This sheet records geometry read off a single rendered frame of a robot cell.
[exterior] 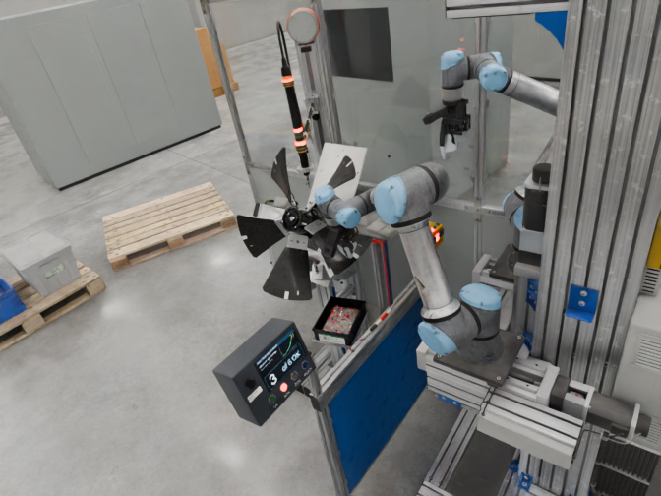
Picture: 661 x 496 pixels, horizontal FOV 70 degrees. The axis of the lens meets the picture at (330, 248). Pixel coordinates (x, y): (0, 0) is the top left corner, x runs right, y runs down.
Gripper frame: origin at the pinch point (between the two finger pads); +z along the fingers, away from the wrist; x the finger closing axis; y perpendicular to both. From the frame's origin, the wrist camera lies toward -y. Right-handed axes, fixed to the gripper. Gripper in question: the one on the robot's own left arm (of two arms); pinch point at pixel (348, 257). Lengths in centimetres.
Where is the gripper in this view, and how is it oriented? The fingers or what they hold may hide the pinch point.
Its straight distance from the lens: 190.9
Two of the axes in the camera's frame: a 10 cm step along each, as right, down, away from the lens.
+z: 3.2, 6.4, 7.0
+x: -7.8, -2.4, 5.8
